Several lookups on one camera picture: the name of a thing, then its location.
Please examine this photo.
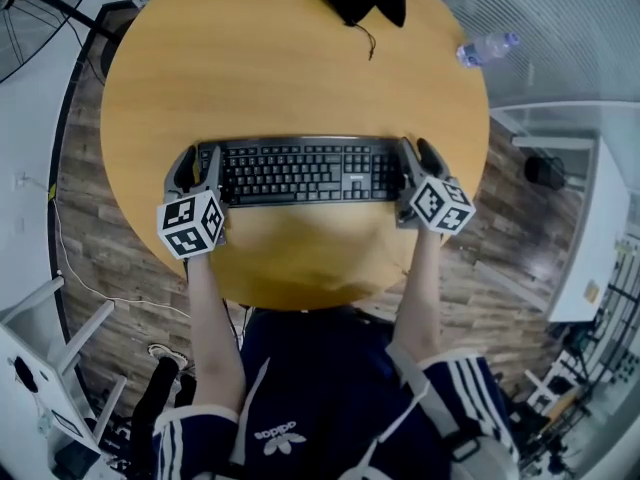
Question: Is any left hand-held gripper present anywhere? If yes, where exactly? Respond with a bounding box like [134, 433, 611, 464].
[156, 143, 230, 260]

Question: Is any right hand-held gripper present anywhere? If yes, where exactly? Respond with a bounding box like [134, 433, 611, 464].
[395, 137, 477, 235]

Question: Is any black keyboard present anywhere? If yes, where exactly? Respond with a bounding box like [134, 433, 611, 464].
[197, 135, 407, 208]

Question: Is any person's right forearm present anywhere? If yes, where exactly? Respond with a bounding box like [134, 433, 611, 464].
[394, 225, 444, 369]

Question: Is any person's left forearm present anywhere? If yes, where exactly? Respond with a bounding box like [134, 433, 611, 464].
[186, 241, 247, 410]

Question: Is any round wooden desk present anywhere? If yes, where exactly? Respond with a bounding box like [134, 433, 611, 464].
[100, 0, 491, 312]

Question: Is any black round stool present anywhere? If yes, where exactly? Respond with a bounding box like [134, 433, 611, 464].
[523, 154, 568, 191]

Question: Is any white glass-top table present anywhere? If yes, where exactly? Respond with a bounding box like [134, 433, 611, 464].
[489, 100, 640, 150]

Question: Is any clear plastic water bottle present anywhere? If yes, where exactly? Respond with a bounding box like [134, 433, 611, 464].
[455, 31, 521, 69]

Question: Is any person's grey sneaker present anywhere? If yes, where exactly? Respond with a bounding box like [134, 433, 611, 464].
[146, 343, 191, 372]

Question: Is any white cabinet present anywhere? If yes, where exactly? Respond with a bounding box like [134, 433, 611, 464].
[546, 137, 640, 324]

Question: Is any black standing fan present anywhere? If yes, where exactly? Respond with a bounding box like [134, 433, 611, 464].
[0, 0, 121, 87]

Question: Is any person's black trouser leg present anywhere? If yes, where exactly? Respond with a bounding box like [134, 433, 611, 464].
[130, 356, 182, 480]

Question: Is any white chair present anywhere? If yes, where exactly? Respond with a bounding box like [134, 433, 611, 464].
[0, 275, 128, 469]

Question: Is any navy striped sports jacket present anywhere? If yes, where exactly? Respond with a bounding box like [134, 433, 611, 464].
[152, 306, 519, 480]

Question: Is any white floor cable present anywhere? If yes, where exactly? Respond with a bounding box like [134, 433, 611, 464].
[47, 187, 193, 319]

